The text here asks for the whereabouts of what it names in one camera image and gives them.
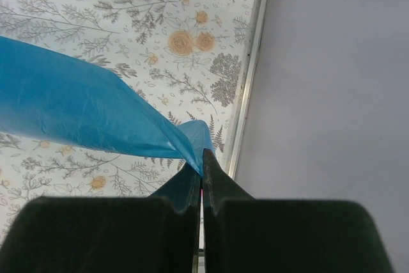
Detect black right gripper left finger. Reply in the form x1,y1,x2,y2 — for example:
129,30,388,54
1,165,201,272

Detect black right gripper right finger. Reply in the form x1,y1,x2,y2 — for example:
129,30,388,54
203,150,393,272

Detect blue plastic trash bag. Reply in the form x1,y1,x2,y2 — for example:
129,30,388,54
1,37,213,173

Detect aluminium rail frame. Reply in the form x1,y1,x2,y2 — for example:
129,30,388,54
221,0,267,178

